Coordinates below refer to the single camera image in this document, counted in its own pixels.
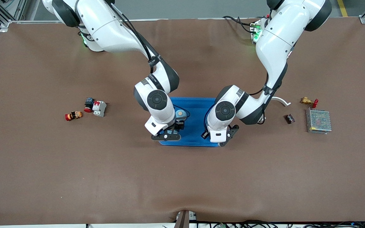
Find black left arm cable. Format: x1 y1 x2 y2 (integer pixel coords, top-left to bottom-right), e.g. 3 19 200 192
204 41 294 132

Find white circuit breaker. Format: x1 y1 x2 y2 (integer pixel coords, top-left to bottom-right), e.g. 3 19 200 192
92 101 107 117

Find blue plastic tray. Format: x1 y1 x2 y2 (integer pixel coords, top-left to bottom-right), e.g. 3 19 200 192
159 97 224 147

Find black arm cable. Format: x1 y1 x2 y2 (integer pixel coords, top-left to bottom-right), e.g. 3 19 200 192
204 41 294 132
106 0 192 121

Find brass valve with red handle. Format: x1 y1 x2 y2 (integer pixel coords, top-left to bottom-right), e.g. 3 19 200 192
300 97 319 108

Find metal table clamp bracket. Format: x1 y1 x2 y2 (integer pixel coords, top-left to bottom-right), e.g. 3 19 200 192
174 210 197 228

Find black base cable bundle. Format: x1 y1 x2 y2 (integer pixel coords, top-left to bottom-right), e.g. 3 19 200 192
222 15 256 34

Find metal mesh power supply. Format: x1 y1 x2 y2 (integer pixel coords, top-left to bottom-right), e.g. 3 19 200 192
305 108 332 135

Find red orange push button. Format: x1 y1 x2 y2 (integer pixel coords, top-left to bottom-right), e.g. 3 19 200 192
65 111 83 122

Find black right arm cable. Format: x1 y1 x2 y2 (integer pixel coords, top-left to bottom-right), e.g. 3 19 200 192
106 0 192 121

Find table cover sheet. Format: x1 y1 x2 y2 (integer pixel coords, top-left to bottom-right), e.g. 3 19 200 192
0 17 365 226

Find white curved plastic strip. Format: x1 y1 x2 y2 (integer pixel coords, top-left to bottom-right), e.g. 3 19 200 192
271 97 291 107

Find red black emergency stop button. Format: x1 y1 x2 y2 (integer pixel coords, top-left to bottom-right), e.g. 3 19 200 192
84 97 95 113

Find black table edge cable bundle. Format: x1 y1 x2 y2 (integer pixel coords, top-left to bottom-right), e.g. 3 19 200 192
162 220 365 228

